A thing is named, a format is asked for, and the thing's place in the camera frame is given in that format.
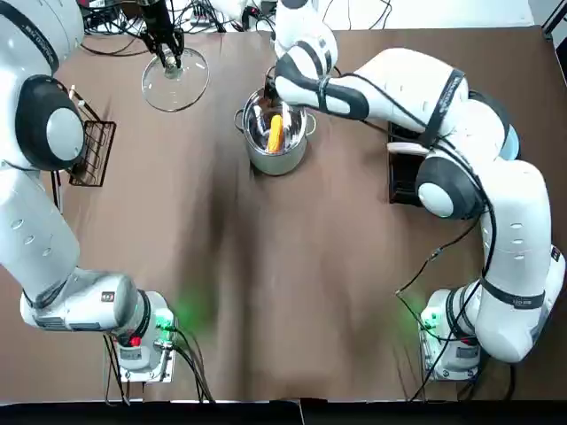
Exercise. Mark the glass pot lid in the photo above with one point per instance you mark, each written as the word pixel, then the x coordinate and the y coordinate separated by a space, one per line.
pixel 177 95

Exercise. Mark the aluminium profile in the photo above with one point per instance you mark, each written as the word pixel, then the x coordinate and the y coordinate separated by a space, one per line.
pixel 553 17

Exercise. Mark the yellow corn cob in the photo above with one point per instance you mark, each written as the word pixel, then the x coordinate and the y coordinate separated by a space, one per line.
pixel 275 135

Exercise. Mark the grey usb hub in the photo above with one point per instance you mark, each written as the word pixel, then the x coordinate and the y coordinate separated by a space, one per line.
pixel 203 17

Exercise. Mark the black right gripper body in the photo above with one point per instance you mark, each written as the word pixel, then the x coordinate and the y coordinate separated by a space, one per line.
pixel 269 90

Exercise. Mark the white plate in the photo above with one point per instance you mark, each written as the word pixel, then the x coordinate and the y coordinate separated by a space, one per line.
pixel 405 148

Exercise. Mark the black dish rack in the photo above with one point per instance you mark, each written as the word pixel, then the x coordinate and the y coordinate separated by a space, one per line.
pixel 401 177

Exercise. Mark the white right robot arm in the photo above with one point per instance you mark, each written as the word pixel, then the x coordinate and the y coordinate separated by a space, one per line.
pixel 518 230

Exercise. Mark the light blue plate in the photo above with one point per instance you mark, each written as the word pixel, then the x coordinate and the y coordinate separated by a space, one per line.
pixel 511 141

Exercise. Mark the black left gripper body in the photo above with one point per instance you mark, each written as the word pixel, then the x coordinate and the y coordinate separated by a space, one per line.
pixel 157 17

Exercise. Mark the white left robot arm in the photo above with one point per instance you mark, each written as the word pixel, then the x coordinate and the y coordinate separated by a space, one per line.
pixel 35 230

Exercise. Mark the stainless steel pot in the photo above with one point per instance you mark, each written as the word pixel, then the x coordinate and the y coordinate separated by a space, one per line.
pixel 277 164

